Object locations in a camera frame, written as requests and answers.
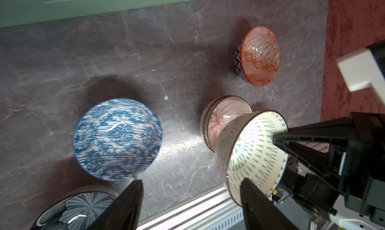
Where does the blue floral bowl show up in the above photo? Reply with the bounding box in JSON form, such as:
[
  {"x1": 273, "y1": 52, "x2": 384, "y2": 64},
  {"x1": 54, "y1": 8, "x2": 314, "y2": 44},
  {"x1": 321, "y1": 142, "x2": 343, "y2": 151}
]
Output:
[{"x1": 73, "y1": 98, "x2": 163, "y2": 181}]

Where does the pink striped bowl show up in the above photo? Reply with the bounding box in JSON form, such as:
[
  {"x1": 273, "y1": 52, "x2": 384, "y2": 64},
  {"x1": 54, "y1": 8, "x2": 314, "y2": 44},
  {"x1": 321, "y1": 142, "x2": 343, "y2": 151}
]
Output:
[{"x1": 200, "y1": 95, "x2": 252, "y2": 152}]

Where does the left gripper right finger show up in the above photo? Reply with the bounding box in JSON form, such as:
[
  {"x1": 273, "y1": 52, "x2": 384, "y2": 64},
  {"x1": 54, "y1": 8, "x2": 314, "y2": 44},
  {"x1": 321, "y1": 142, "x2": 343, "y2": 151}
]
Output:
[{"x1": 240, "y1": 178, "x2": 297, "y2": 230}]

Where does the green plastic file organizer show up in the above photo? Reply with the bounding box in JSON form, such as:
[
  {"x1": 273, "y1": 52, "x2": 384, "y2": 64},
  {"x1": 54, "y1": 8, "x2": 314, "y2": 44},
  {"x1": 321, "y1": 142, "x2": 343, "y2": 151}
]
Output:
[{"x1": 0, "y1": 0, "x2": 206, "y2": 28}]

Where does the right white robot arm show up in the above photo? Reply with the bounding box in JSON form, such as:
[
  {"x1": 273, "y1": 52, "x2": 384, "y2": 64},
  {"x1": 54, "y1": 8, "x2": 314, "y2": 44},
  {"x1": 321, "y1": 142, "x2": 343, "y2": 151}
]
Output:
[{"x1": 273, "y1": 112, "x2": 385, "y2": 230}]

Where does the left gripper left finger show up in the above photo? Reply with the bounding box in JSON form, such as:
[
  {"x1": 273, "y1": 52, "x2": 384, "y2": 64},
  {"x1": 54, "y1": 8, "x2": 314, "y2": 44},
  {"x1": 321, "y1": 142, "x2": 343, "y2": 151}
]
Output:
[{"x1": 88, "y1": 179, "x2": 144, "y2": 230}]

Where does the orange diamond pattern bowl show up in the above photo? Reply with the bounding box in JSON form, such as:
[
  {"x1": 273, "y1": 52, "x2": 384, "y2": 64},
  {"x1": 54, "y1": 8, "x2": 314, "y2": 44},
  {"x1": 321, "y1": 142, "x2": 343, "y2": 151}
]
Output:
[{"x1": 235, "y1": 26, "x2": 280, "y2": 87}]

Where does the green triangle pattern bowl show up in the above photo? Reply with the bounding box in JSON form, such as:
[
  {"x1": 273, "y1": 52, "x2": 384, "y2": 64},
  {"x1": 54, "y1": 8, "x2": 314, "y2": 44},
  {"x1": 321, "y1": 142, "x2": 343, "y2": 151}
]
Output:
[{"x1": 215, "y1": 111, "x2": 288, "y2": 206}]

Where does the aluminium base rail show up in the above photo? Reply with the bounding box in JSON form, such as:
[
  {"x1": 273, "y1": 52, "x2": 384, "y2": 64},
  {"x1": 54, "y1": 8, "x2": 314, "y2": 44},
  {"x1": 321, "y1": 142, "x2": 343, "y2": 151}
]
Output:
[{"x1": 137, "y1": 185, "x2": 244, "y2": 230}]

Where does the dark flower pattern bowl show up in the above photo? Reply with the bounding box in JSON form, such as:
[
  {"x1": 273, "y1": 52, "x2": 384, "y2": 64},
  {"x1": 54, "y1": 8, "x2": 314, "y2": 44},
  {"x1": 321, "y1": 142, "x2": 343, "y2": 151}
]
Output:
[{"x1": 31, "y1": 185, "x2": 118, "y2": 230}]

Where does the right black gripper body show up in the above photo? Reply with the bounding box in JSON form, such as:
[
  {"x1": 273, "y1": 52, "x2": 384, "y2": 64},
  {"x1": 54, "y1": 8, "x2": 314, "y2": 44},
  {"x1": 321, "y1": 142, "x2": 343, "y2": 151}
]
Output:
[{"x1": 329, "y1": 112, "x2": 385, "y2": 227}]

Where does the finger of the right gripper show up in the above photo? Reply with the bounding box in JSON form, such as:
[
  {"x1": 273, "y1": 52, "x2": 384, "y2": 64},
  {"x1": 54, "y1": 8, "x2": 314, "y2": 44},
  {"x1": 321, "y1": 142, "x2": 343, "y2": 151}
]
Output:
[{"x1": 273, "y1": 117, "x2": 352, "y2": 182}]

